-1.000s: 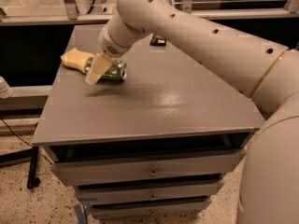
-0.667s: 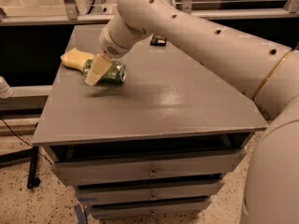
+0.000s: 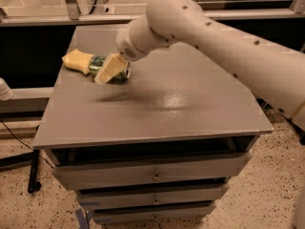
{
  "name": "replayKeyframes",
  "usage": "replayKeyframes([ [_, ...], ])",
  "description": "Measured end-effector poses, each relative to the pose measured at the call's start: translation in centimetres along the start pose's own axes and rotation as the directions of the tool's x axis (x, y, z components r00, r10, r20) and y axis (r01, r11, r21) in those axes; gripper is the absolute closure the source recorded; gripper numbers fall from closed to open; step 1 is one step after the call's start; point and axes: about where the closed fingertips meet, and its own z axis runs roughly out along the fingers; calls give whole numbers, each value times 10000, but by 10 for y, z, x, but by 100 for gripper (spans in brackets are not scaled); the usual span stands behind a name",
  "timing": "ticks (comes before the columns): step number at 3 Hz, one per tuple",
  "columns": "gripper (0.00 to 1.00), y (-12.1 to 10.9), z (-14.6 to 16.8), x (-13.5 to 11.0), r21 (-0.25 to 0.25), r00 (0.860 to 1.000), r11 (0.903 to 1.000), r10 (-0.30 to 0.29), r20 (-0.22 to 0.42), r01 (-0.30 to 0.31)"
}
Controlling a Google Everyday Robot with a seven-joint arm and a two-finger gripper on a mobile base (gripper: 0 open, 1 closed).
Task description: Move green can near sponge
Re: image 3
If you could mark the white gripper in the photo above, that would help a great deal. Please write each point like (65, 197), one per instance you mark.
(126, 47)

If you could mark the green soda can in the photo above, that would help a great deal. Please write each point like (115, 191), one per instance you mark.
(96, 64)

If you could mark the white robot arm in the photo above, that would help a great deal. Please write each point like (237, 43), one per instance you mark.
(273, 72)

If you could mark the yellow sponge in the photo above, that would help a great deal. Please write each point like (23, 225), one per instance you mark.
(77, 60)

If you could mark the grey drawer cabinet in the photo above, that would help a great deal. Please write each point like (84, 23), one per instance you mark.
(177, 103)

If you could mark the white cylinder at left edge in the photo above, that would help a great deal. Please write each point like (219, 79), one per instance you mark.
(6, 93)

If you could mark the top grey drawer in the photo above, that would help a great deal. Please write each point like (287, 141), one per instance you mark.
(142, 172)

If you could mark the grey drawer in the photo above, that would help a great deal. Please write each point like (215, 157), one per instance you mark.
(153, 212)
(142, 172)
(157, 196)

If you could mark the black metal stand leg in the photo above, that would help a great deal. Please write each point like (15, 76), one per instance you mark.
(34, 184)

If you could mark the middle grey drawer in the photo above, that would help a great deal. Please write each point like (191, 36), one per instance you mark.
(157, 196)

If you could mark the bottom grey drawer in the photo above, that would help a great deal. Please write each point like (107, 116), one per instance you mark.
(153, 212)

